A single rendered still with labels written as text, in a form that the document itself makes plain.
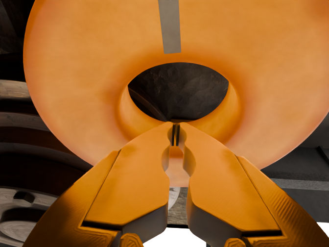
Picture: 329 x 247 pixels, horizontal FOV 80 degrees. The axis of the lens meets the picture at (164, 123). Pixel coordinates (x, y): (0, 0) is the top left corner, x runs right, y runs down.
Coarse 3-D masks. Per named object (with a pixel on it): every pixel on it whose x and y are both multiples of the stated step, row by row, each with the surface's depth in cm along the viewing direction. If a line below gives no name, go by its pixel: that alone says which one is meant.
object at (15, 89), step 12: (0, 72) 26; (12, 72) 26; (0, 84) 24; (12, 84) 24; (24, 84) 24; (0, 96) 25; (12, 96) 25; (24, 96) 25; (144, 108) 33; (168, 204) 43
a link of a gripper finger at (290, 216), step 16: (240, 160) 9; (256, 176) 8; (272, 192) 8; (272, 208) 7; (288, 208) 7; (288, 224) 6; (304, 224) 6; (256, 240) 6; (272, 240) 6; (288, 240) 6; (304, 240) 6; (320, 240) 6
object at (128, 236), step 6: (126, 234) 6; (132, 234) 6; (120, 240) 6; (126, 240) 6; (132, 240) 6; (138, 240) 6; (228, 240) 6; (234, 240) 6; (240, 240) 6; (120, 246) 6; (126, 246) 6; (132, 246) 6; (138, 246) 6; (228, 246) 6; (234, 246) 6; (240, 246) 6
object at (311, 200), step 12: (288, 156) 884; (300, 156) 887; (312, 156) 890; (324, 156) 885; (264, 168) 831; (276, 168) 834; (288, 168) 837; (300, 168) 839; (312, 168) 842; (324, 168) 845; (288, 192) 755; (300, 192) 757; (312, 192) 759; (324, 192) 762; (300, 204) 721; (312, 204) 723; (324, 204) 725; (312, 216) 691; (324, 216) 693
